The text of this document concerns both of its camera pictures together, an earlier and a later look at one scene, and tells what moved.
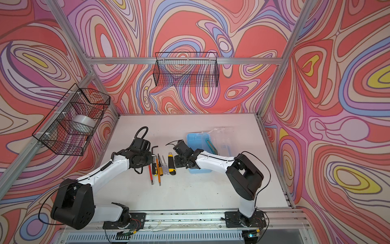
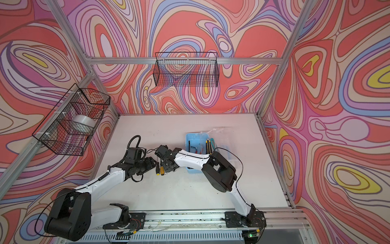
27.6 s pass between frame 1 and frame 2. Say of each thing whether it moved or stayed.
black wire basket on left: stayed
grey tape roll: stayed
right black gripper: moved
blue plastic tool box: stayed
